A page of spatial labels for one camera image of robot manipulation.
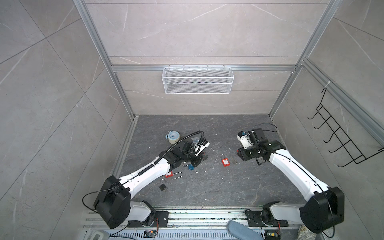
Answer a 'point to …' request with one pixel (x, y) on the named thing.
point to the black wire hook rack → (355, 154)
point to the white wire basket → (193, 80)
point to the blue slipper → (241, 232)
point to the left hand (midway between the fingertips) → (205, 151)
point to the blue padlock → (190, 166)
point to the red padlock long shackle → (176, 173)
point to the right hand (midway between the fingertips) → (241, 151)
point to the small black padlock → (163, 186)
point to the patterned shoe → (304, 233)
